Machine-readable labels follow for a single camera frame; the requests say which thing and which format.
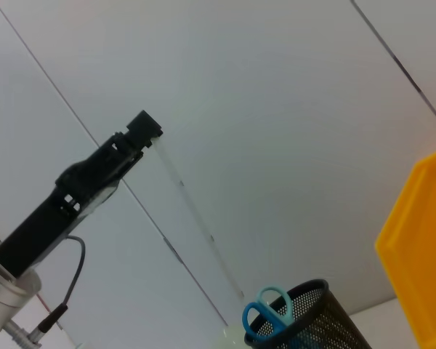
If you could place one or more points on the blue scissors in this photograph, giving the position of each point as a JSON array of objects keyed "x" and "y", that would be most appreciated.
[{"x": 272, "y": 313}]

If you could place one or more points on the black mesh pen holder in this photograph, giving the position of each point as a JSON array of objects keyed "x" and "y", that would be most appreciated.
[{"x": 330, "y": 320}]

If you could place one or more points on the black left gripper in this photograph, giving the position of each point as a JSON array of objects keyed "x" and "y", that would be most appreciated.
[{"x": 58, "y": 218}]

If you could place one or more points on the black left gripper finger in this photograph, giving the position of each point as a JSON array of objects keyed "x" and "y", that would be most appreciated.
[
  {"x": 138, "y": 125},
  {"x": 150, "y": 134}
]

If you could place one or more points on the yellow plastic bin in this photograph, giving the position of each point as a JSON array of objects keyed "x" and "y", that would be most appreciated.
[{"x": 421, "y": 236}]

